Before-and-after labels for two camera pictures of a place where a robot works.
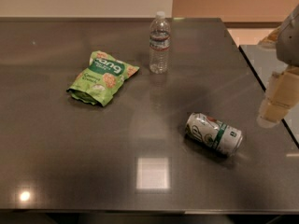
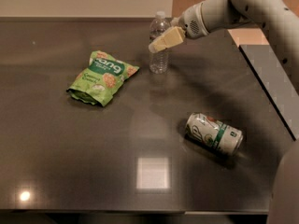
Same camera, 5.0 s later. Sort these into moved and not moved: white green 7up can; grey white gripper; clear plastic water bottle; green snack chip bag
Moved: grey white gripper
Not moved: white green 7up can; green snack chip bag; clear plastic water bottle
